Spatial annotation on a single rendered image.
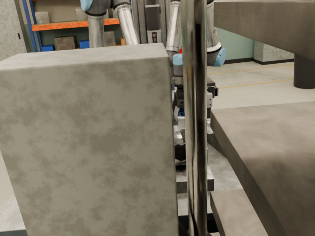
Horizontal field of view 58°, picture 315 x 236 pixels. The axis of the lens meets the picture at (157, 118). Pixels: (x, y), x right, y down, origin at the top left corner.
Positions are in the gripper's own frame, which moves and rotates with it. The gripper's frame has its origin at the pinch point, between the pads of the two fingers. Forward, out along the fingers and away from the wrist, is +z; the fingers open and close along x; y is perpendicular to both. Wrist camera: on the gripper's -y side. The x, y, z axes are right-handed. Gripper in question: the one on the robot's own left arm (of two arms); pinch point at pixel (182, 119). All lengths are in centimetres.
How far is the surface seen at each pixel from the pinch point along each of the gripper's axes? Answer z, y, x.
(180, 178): 7.9, -45.7, 6.6
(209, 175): 7.8, -45.4, -5.4
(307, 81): 73, 304, -248
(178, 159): 5.7, -34.3, 6.0
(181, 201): 14, -52, 7
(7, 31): -29, 456, 294
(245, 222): -10, -92, -4
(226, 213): -10, -88, 0
